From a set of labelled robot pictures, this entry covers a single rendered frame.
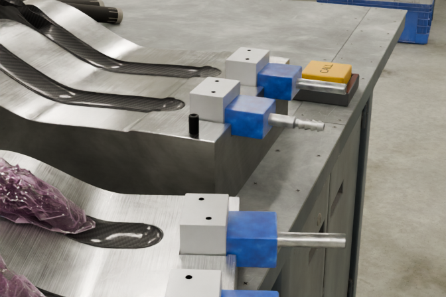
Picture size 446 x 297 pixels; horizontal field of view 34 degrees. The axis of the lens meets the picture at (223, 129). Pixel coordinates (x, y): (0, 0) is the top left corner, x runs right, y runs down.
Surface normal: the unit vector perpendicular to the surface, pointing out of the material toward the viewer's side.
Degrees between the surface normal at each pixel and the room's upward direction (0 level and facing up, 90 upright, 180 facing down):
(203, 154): 90
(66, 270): 21
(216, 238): 90
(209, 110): 90
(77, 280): 14
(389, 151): 0
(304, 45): 0
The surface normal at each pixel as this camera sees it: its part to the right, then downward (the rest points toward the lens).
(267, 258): -0.05, 0.41
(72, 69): 0.35, -0.79
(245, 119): -0.36, 0.38
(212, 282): 0.00, -0.91
